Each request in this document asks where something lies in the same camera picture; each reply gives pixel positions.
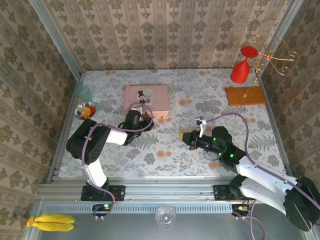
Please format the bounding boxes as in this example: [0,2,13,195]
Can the patterned small bowl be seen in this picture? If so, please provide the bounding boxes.
[74,101,98,121]

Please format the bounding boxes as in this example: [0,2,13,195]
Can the pale green plastic cup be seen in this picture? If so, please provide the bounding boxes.
[76,84,94,102]

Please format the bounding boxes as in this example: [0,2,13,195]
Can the yellow red toy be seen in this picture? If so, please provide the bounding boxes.
[81,106,95,119]

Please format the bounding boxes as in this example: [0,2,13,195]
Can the clear drinking glass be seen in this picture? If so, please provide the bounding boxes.
[154,205,177,229]

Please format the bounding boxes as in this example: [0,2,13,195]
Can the floral table cloth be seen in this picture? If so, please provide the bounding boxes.
[59,69,288,178]

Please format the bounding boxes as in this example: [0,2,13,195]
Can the aluminium frame post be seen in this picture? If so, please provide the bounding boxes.
[27,0,83,78]
[257,0,306,78]

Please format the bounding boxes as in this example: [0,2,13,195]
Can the gold wire stand wooden base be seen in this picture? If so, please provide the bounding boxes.
[224,34,300,106]

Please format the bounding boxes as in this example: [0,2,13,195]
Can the black controller board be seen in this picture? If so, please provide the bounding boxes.
[231,203,251,218]
[92,203,114,217]

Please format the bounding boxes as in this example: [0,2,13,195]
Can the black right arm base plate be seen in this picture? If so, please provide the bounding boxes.
[213,183,251,201]

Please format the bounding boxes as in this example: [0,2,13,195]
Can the aluminium side rail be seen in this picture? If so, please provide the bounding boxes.
[257,73,296,182]
[46,72,85,185]

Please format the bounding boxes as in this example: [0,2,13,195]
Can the pink tin box couple print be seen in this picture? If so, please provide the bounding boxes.
[123,84,170,120]

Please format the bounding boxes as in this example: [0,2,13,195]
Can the yellow banana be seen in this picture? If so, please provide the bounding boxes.
[33,213,76,224]
[26,216,75,232]

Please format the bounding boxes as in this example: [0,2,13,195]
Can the long aluminium frame rail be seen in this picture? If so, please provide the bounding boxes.
[36,181,305,201]

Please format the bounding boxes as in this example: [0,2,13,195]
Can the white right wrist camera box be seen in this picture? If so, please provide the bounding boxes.
[194,116,208,138]

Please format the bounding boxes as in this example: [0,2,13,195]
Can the red wine glass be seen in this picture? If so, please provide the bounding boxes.
[230,46,259,84]

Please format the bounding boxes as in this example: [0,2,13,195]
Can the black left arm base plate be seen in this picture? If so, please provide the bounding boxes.
[80,184,126,202]

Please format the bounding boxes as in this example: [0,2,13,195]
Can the slotted grey cable duct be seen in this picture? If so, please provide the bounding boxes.
[44,204,236,214]

